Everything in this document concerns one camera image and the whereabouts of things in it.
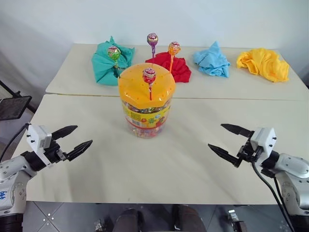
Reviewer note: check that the red crumpled cloth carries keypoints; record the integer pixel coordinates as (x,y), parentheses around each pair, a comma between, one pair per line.
(181,67)

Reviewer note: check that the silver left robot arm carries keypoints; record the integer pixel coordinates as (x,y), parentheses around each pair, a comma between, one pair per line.
(10,169)

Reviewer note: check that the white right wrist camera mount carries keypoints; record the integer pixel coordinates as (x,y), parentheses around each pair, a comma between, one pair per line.
(264,140)

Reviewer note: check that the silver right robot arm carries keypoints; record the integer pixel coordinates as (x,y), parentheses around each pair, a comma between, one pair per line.
(292,166)

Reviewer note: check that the orange wrapped lollipop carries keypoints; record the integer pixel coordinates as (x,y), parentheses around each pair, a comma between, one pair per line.
(174,48)

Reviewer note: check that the black tablet stand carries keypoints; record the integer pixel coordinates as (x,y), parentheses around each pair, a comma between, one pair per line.
(9,89)

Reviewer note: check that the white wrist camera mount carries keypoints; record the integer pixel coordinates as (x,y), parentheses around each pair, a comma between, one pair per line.
(264,140)
(36,137)

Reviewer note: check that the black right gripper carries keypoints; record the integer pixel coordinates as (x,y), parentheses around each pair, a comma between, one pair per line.
(248,152)

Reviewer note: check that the small grey floor device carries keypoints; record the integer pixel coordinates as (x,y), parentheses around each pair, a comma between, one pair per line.
(236,220)

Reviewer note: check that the yellow crumpled cloth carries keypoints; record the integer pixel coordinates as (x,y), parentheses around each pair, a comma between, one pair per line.
(265,64)

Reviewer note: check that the light blue crumpled cloth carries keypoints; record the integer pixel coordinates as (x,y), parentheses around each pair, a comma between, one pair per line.
(211,61)

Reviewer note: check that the black tablet screen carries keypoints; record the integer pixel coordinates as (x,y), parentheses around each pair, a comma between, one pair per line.
(12,107)

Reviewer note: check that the clear plastic jar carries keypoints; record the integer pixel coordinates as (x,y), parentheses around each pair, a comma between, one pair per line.
(144,120)

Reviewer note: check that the teal crumpled cloth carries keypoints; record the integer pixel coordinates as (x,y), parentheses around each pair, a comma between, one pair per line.
(103,67)

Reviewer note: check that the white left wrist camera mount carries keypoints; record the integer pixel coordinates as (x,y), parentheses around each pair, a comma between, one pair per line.
(36,137)

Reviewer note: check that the purple wrapped lollipop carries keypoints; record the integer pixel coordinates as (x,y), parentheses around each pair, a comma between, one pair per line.
(152,38)

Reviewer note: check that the red wrapped lollipop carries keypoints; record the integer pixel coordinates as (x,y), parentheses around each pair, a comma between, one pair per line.
(149,75)

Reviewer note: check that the orange perforated jar lid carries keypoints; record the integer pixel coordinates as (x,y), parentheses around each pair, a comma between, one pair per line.
(135,84)

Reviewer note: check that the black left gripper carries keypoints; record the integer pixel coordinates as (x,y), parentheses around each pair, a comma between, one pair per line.
(53,152)

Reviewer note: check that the green wrapped lollipop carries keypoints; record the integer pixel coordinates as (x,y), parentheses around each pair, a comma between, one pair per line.
(113,53)

